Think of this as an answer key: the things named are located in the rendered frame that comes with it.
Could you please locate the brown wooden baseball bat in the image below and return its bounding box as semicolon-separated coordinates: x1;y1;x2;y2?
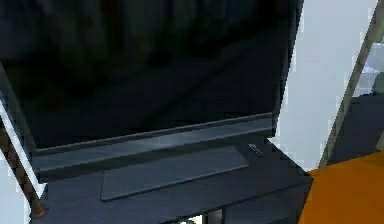
0;117;48;220

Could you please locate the black television set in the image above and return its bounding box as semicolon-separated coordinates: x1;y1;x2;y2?
0;0;305;202

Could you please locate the dark grey television stand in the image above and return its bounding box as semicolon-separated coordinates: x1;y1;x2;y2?
29;134;315;224

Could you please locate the grey door frame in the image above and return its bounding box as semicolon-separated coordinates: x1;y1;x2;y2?
317;0;384;170

